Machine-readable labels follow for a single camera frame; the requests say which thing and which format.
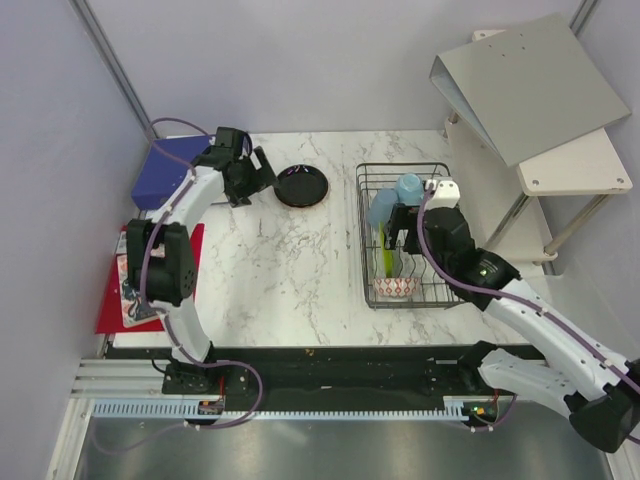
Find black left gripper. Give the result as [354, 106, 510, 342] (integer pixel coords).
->
[227, 148, 279, 209]

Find lime green plate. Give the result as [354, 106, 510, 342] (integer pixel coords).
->
[379, 223, 401, 278]

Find light blue plastic tumbler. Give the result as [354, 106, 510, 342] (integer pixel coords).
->
[367, 188, 399, 231]

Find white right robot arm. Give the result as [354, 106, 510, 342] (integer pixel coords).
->
[382, 204, 639, 453]

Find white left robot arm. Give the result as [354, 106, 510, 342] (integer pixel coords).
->
[126, 127, 277, 393]

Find white two-tier shelf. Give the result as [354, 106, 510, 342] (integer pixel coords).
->
[443, 28, 634, 277]

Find Little Women book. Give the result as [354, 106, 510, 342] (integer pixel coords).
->
[116, 244, 159, 329]

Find red folder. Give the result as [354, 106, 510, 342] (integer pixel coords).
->
[94, 223, 207, 334]

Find metal wire dish rack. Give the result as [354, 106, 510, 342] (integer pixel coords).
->
[356, 162, 462, 310]

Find light blue handled mug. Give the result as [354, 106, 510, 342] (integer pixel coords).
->
[395, 173, 424, 207]

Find blue ring binder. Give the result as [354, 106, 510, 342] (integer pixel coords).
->
[131, 136, 209, 210]

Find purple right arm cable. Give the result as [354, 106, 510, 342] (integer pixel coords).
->
[417, 179, 640, 434]

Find grey ring binder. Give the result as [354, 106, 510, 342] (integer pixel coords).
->
[430, 14, 631, 167]

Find light blue cable duct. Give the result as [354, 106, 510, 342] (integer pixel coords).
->
[92, 398, 469, 422]

